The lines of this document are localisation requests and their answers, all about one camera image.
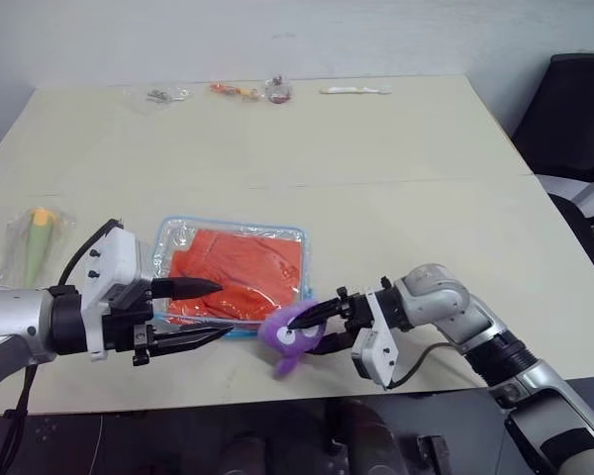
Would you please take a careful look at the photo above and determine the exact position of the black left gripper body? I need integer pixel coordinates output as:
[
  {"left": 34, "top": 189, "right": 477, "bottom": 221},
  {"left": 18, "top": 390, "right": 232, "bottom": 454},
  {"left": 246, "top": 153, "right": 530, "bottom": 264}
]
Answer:
[{"left": 101, "top": 278, "right": 155, "bottom": 368}]

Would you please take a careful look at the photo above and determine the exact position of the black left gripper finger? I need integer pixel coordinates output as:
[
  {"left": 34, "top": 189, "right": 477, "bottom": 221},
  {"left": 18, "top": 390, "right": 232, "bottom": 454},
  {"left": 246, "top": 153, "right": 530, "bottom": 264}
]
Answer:
[
  {"left": 148, "top": 324, "right": 237, "bottom": 357},
  {"left": 150, "top": 277, "right": 225, "bottom": 301}
]

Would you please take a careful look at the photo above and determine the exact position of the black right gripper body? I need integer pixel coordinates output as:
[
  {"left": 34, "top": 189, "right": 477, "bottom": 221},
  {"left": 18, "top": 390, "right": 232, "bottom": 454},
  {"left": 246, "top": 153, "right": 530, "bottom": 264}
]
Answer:
[{"left": 335, "top": 285, "right": 378, "bottom": 347}]

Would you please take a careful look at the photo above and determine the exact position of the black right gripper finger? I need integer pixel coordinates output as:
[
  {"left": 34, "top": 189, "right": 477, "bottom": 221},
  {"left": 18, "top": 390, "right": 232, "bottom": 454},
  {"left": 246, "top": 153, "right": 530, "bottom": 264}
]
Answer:
[
  {"left": 310, "top": 332, "right": 355, "bottom": 357},
  {"left": 288, "top": 296, "right": 349, "bottom": 331}
]

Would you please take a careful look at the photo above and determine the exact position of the clear blue-trimmed plastic pouch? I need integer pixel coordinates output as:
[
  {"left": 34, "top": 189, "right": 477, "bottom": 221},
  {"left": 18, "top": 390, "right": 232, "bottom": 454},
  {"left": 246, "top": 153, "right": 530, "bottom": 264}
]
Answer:
[{"left": 150, "top": 215, "right": 315, "bottom": 342}]

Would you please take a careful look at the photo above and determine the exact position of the purple plush toy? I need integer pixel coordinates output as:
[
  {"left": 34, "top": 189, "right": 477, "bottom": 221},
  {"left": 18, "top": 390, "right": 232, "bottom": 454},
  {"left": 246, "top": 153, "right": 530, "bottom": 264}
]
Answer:
[{"left": 256, "top": 299, "right": 329, "bottom": 380}]

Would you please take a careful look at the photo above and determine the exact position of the orange cloth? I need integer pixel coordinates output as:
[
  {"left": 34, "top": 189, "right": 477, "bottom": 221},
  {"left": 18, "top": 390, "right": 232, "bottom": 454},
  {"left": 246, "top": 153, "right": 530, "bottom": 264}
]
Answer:
[{"left": 167, "top": 229, "right": 306, "bottom": 326}]

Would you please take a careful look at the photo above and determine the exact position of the large dark rounded shape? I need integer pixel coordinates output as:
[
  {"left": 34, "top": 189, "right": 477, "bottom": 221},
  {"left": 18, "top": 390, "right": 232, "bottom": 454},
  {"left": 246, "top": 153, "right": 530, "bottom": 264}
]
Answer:
[{"left": 324, "top": 395, "right": 405, "bottom": 475}]

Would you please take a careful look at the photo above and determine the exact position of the green yellow corn toy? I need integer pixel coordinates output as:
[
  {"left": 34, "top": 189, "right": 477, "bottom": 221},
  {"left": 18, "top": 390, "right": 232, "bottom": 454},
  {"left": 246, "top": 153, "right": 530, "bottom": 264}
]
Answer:
[{"left": 23, "top": 207, "right": 55, "bottom": 287}]

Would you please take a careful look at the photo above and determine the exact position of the small dark rounded shape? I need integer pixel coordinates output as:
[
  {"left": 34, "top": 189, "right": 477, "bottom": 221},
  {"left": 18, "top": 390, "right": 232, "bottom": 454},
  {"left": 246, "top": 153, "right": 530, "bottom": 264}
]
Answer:
[{"left": 216, "top": 428, "right": 276, "bottom": 475}]

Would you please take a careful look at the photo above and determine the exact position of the clear plastic corn bag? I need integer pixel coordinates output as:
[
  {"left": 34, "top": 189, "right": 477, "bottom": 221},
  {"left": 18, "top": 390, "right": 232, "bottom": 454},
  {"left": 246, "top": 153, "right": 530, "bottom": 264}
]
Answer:
[{"left": 0, "top": 204, "right": 78, "bottom": 289}]

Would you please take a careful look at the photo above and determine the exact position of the black rectangular block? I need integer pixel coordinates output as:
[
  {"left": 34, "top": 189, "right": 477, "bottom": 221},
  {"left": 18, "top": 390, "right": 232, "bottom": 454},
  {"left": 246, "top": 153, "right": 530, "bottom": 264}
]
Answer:
[{"left": 414, "top": 433, "right": 450, "bottom": 475}]

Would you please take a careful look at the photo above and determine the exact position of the clear bag of dark parts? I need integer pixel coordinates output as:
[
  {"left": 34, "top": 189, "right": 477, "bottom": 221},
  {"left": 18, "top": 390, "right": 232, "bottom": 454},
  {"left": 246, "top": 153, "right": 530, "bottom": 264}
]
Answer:
[{"left": 127, "top": 82, "right": 195, "bottom": 106}]

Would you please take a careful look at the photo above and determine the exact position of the orange item in clear wrapper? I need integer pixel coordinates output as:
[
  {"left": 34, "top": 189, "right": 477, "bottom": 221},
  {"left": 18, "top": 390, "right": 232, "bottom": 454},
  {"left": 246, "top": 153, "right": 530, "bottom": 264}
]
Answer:
[{"left": 208, "top": 81, "right": 260, "bottom": 102}]

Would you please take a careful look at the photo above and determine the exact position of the round clear bag, red item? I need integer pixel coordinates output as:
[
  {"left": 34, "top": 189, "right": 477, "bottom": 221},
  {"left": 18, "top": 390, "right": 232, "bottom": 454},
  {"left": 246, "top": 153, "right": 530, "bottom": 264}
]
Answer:
[{"left": 262, "top": 72, "right": 295, "bottom": 106}]

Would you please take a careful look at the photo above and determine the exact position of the white flat packet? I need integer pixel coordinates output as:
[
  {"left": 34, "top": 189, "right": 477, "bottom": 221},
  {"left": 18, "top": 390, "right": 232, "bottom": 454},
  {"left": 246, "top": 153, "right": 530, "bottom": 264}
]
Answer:
[{"left": 318, "top": 84, "right": 394, "bottom": 97}]

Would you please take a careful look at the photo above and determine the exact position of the black office chair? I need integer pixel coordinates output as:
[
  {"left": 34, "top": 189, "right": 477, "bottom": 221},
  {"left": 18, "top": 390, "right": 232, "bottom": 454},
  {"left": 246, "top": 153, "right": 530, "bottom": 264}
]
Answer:
[{"left": 511, "top": 51, "right": 594, "bottom": 298}]

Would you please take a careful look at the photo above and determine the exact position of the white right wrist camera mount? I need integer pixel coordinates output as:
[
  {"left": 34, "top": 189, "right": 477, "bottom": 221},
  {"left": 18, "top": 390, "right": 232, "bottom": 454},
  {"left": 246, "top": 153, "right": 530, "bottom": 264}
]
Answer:
[{"left": 349, "top": 289, "right": 401, "bottom": 393}]

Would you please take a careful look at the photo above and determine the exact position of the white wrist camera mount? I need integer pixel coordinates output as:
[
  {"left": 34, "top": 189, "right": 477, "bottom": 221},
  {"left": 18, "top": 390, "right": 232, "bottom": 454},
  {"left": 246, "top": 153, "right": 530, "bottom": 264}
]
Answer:
[
  {"left": 349, "top": 289, "right": 401, "bottom": 393},
  {"left": 80, "top": 220, "right": 155, "bottom": 363}
]

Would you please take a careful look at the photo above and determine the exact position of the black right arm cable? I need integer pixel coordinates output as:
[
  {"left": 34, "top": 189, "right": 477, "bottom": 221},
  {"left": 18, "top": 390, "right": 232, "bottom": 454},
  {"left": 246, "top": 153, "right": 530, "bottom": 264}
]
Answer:
[{"left": 388, "top": 340, "right": 491, "bottom": 392}]

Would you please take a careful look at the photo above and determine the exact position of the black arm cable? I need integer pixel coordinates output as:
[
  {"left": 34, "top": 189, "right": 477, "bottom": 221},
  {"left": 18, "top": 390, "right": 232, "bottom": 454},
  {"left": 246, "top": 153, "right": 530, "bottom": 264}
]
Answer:
[
  {"left": 0, "top": 219, "right": 126, "bottom": 475},
  {"left": 388, "top": 340, "right": 491, "bottom": 392}
]

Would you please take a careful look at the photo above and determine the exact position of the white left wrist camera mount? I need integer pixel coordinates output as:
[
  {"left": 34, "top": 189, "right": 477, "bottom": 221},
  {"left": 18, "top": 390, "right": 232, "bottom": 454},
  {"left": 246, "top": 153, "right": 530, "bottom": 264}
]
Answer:
[{"left": 80, "top": 220, "right": 155, "bottom": 363}]

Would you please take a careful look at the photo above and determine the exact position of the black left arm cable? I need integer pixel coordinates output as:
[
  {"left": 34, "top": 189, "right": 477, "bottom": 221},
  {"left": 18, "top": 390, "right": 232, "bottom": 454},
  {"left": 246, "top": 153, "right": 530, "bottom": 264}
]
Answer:
[{"left": 0, "top": 219, "right": 126, "bottom": 475}]

